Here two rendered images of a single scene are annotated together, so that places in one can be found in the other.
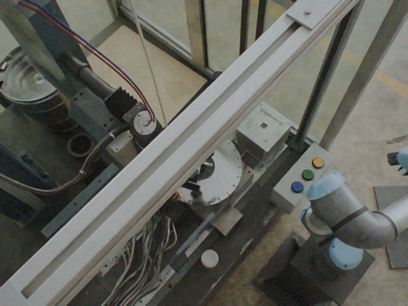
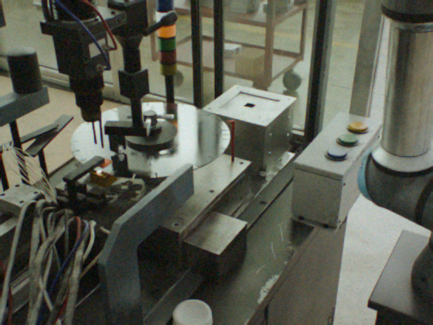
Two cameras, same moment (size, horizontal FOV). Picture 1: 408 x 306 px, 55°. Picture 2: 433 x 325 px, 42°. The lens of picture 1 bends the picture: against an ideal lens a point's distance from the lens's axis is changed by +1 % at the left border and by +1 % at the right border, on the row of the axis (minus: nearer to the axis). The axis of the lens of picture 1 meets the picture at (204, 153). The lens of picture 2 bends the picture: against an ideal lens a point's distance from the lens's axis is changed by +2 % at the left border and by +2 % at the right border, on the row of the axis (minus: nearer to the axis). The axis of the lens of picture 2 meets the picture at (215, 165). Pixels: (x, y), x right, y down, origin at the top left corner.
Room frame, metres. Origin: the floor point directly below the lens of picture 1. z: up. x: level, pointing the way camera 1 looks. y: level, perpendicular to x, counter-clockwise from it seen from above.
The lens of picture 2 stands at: (-0.43, 0.21, 1.50)
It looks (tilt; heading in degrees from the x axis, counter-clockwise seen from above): 31 degrees down; 342
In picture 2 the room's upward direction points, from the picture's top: straight up
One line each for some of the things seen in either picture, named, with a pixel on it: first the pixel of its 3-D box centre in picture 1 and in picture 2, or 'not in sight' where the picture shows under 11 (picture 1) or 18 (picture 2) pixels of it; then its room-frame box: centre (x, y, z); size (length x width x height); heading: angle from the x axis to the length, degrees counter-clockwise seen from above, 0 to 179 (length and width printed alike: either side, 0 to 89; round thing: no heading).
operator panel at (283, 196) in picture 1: (301, 179); (337, 168); (0.53, -0.40, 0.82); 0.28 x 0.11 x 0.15; 131
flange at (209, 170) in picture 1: (201, 165); (151, 130); (0.59, 0.02, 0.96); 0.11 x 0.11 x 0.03
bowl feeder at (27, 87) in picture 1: (50, 93); not in sight; (1.05, 0.66, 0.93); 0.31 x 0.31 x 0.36
